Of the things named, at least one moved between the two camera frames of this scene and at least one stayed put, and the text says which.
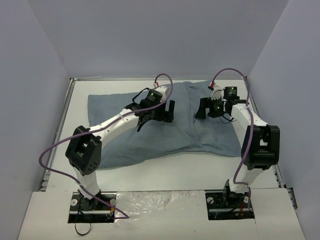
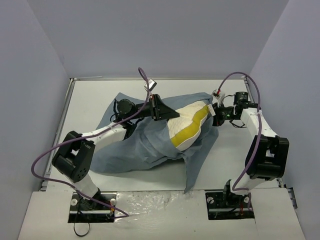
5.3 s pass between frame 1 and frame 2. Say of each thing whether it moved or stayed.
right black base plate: stayed
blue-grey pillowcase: moved
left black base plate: stayed
